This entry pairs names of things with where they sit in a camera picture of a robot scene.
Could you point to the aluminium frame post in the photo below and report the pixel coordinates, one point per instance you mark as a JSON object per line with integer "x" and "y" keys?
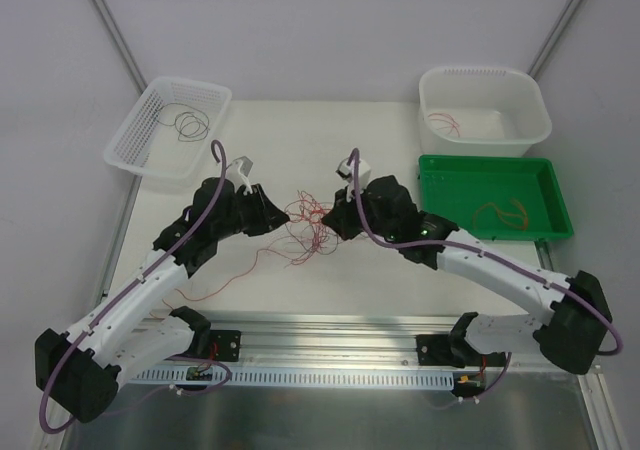
{"x": 119, "y": 43}
{"x": 554, "y": 37}

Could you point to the left aluminium frame post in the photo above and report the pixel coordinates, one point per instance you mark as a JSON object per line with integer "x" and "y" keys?
{"x": 119, "y": 43}

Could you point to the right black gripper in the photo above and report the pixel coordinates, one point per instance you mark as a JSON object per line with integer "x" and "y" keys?
{"x": 355, "y": 215}

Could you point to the white slotted cable duct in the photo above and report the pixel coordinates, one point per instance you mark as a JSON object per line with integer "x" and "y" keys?
{"x": 404, "y": 379}

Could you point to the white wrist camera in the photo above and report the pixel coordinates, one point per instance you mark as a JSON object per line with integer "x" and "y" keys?
{"x": 356, "y": 173}
{"x": 237, "y": 172}

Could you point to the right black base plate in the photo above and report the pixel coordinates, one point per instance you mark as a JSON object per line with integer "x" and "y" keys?
{"x": 440, "y": 350}

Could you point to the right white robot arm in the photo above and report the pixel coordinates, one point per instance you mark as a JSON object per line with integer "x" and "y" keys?
{"x": 563, "y": 318}

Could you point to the aluminium mounting rail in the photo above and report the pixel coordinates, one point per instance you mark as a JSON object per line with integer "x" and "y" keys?
{"x": 285, "y": 337}

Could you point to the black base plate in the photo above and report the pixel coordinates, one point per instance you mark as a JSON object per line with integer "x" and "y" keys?
{"x": 217, "y": 345}
{"x": 440, "y": 350}

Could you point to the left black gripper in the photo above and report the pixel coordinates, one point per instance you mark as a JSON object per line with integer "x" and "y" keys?
{"x": 255, "y": 210}

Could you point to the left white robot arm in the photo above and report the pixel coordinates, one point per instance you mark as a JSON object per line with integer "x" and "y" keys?
{"x": 83, "y": 368}

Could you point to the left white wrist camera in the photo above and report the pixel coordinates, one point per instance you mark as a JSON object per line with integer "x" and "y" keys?
{"x": 237, "y": 172}

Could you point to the right aluminium frame post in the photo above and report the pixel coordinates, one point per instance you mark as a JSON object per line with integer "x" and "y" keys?
{"x": 554, "y": 37}

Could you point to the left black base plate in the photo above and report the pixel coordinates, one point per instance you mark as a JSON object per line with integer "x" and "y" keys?
{"x": 217, "y": 345}

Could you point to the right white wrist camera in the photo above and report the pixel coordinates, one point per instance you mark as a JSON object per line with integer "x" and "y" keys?
{"x": 356, "y": 173}

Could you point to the white perforated plastic basket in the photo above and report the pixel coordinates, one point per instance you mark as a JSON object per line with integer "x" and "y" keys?
{"x": 167, "y": 133}

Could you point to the white plastic tub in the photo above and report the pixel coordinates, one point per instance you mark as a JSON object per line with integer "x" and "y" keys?
{"x": 480, "y": 111}

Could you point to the green plastic tray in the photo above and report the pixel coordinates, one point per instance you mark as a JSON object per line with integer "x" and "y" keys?
{"x": 496, "y": 198}

